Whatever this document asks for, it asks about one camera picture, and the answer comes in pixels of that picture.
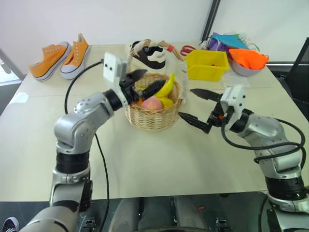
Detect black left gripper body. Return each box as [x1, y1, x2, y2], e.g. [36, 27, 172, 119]
[119, 72, 140, 105]

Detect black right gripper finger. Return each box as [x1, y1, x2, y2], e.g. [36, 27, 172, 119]
[179, 112, 213, 134]
[189, 88, 222, 102]

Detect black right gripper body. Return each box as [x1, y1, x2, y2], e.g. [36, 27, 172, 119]
[206, 101, 229, 128]

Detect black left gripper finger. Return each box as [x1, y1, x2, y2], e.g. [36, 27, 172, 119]
[136, 80, 167, 100]
[130, 69, 148, 79]

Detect pink peach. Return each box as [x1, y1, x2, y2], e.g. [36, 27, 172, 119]
[141, 95, 163, 111]

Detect yellow banana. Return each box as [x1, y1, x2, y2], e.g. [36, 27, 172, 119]
[154, 72, 176, 99]

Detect orange fruit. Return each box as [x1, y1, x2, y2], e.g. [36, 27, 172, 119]
[131, 96, 146, 106]

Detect yellow lemon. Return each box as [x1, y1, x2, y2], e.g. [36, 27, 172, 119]
[158, 96, 175, 109]

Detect white and black sneaker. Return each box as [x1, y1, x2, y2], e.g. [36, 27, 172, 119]
[126, 39, 170, 74]

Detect yellow plastic bin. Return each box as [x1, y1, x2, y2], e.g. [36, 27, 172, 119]
[184, 49, 231, 82]

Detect grey bowl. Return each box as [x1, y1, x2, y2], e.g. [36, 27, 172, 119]
[228, 54, 266, 77]

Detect purple cloth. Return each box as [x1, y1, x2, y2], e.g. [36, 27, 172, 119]
[207, 36, 230, 53]

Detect orange cloth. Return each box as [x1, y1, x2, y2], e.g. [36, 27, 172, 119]
[227, 48, 270, 71]

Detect orange canvas sneaker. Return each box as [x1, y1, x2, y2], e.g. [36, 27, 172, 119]
[28, 41, 72, 82]
[59, 33, 91, 80]

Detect teal cloth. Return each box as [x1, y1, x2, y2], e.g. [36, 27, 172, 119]
[211, 33, 254, 50]

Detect black upright pole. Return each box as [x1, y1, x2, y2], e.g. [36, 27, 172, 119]
[200, 0, 222, 42]

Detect grey rounded shape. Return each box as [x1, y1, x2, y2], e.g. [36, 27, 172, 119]
[110, 197, 146, 232]
[172, 196, 209, 232]

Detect black mesh chair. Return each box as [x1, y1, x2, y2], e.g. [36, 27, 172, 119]
[274, 37, 309, 115]

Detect white paper tag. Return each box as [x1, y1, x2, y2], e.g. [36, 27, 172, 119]
[14, 92, 29, 103]

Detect black and white shoe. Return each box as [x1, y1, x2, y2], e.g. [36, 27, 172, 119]
[2, 217, 20, 232]

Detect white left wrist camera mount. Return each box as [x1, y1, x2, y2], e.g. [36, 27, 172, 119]
[103, 51, 129, 85]

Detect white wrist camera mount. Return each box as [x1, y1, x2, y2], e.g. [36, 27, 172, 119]
[220, 84, 247, 129]
[103, 51, 129, 85]

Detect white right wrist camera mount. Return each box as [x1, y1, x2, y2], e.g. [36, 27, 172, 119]
[220, 84, 247, 129]

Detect wicker basket with handle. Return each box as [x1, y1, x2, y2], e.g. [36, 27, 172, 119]
[124, 39, 190, 132]

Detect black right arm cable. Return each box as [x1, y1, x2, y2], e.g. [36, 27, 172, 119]
[220, 117, 306, 168]

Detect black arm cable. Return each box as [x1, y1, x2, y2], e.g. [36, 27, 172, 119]
[220, 117, 306, 168]
[64, 60, 111, 232]

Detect red handled scissors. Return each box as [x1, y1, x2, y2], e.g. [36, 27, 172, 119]
[180, 45, 197, 56]

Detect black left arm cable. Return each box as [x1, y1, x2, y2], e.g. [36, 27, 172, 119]
[64, 60, 111, 232]

